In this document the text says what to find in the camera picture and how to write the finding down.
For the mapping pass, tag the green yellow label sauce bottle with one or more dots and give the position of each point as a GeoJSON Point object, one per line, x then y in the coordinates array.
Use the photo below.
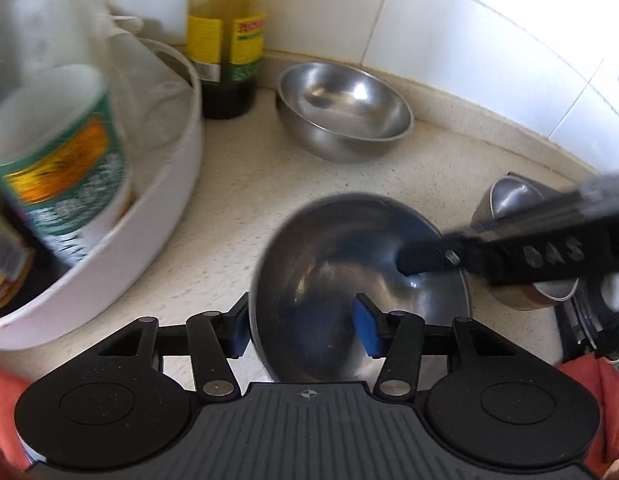
{"type": "Point", "coordinates": [224, 50]}

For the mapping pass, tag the red cloth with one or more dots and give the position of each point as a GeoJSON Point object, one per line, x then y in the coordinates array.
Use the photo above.
{"type": "Point", "coordinates": [609, 410]}

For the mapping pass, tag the person's right hand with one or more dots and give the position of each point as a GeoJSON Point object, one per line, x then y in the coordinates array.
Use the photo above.
{"type": "Point", "coordinates": [618, 290]}

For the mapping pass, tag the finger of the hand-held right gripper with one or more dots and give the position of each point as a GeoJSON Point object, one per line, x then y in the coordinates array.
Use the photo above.
{"type": "Point", "coordinates": [419, 260]}

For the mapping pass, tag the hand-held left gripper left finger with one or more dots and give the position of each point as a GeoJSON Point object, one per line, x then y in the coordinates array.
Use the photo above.
{"type": "Point", "coordinates": [238, 330]}

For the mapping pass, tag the green instant noodle cup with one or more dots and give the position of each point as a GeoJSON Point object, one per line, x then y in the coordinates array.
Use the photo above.
{"type": "Point", "coordinates": [64, 160]}

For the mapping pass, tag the yellow-capped vinegar bottle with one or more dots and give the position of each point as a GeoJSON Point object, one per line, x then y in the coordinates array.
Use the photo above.
{"type": "Point", "coordinates": [4, 260]}

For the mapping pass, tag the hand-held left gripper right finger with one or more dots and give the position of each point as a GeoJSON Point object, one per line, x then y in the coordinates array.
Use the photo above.
{"type": "Point", "coordinates": [369, 327]}

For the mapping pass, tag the white plastic tub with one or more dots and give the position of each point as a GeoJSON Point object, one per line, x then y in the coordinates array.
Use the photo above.
{"type": "Point", "coordinates": [139, 240]}

